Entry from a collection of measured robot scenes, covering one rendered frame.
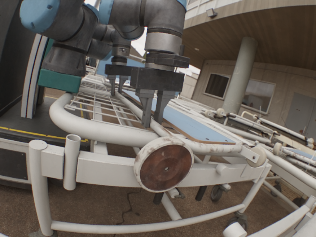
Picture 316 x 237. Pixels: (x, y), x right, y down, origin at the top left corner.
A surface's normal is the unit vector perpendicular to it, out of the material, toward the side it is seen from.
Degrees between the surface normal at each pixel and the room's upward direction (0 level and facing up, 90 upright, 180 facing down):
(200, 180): 90
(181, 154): 90
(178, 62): 90
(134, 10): 118
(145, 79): 90
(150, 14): 124
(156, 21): 100
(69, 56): 70
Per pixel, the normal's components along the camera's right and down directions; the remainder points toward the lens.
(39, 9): -0.04, 0.28
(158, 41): -0.31, 0.25
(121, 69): 0.47, 0.33
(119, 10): -0.07, 0.69
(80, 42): 0.81, 0.37
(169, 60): -0.63, 0.14
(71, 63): 0.78, 0.03
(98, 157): 0.31, -0.93
